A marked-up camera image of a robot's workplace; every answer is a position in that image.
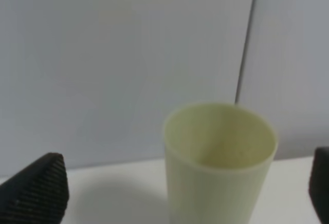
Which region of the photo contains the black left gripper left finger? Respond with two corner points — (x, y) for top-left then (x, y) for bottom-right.
(1, 153), (69, 223)

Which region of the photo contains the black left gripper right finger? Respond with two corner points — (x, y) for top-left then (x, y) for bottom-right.
(308, 147), (328, 224)

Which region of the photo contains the pale green plastic cup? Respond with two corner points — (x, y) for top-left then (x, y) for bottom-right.
(163, 103), (278, 223)

